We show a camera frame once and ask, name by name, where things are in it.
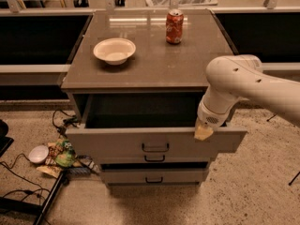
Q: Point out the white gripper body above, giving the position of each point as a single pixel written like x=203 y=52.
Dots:
x=208 y=117

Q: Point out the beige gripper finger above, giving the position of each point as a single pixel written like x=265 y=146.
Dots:
x=202 y=131

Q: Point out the grey top drawer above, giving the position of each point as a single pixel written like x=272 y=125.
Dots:
x=130 y=125

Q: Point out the grey drawer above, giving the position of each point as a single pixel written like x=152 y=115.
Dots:
x=154 y=177
x=130 y=125
x=149 y=159

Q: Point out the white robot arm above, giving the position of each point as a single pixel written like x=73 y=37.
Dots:
x=234 y=77

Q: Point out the grey drawer cabinet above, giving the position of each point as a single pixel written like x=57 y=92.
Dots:
x=155 y=67

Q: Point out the grey middle drawer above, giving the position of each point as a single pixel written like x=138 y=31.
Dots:
x=149 y=159

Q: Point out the grey bottom drawer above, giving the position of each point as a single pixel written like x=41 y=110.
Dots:
x=154 y=177

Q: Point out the red soda can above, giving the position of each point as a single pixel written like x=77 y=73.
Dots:
x=174 y=26

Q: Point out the white paper bowl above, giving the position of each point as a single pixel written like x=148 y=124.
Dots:
x=114 y=51

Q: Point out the black power adapter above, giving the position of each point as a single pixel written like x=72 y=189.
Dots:
x=62 y=131

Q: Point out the brown snack packet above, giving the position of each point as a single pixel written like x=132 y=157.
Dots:
x=50 y=170

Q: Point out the white bowl on floor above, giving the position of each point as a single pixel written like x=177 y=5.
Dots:
x=39 y=154

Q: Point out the black stand base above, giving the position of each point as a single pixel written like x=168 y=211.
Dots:
x=38 y=210

